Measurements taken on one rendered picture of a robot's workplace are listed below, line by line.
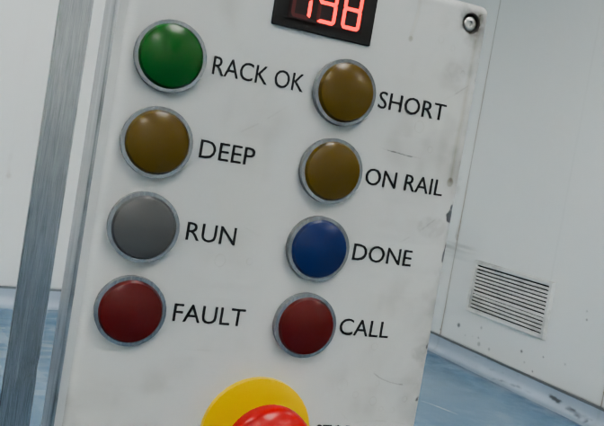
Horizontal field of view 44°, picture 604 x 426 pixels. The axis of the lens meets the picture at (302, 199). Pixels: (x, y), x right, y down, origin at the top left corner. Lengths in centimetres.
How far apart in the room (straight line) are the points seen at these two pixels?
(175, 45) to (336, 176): 9
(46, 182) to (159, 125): 117
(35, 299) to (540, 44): 338
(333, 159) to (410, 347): 10
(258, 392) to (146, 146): 12
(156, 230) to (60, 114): 117
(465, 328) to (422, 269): 412
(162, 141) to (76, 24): 118
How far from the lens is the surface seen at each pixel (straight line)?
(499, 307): 428
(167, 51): 32
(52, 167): 148
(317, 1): 34
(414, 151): 36
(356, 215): 35
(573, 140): 406
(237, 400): 35
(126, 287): 32
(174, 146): 32
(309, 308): 34
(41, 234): 150
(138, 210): 32
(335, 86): 34
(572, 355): 396
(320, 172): 34
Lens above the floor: 100
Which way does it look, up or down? 3 degrees down
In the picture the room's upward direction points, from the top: 10 degrees clockwise
